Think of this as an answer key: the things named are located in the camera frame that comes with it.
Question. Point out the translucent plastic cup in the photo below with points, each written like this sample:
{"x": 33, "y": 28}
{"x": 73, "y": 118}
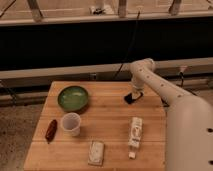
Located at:
{"x": 71, "y": 123}

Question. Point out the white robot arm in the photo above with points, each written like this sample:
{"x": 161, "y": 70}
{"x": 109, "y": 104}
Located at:
{"x": 189, "y": 122}

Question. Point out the white tube bottle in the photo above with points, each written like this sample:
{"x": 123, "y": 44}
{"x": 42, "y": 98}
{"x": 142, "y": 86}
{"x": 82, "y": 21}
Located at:
{"x": 135, "y": 135}

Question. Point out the brown red pepper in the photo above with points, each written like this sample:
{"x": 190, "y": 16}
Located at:
{"x": 50, "y": 133}

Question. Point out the green bowl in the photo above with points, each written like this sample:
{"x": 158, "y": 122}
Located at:
{"x": 73, "y": 98}

